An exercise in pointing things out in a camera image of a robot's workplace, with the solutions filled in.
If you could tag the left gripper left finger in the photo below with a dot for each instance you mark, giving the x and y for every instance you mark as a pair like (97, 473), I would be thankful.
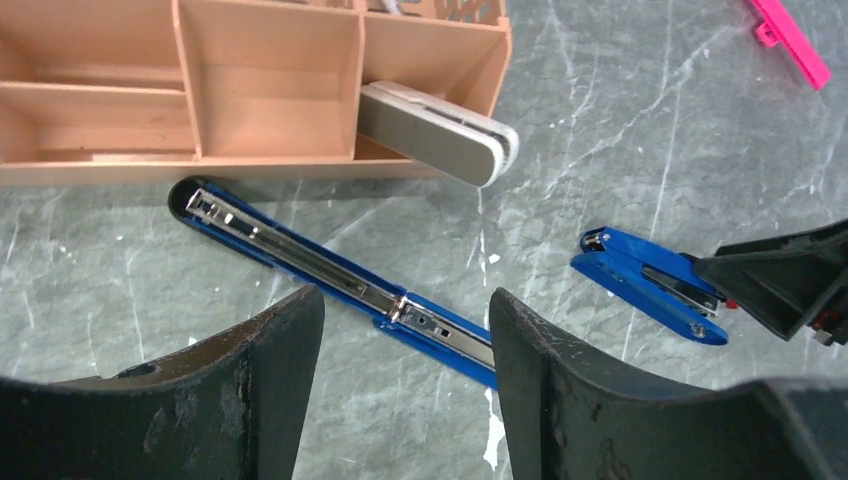
(231, 406)

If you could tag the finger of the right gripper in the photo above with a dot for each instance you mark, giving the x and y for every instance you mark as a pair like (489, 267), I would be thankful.
(788, 282)

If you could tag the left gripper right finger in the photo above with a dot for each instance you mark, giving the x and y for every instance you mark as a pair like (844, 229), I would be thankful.
(572, 411)

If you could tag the blue stapler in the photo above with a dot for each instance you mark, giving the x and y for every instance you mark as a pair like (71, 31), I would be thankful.
(412, 319)
(655, 280)

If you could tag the white grey stapler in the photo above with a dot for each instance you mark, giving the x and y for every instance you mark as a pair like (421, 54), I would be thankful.
(450, 138)

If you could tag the pink plastic clip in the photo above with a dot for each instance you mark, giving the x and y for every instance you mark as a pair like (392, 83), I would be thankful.
(777, 27)

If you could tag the orange plastic desk organizer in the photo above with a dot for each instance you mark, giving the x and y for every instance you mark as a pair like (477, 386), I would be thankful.
(152, 91)

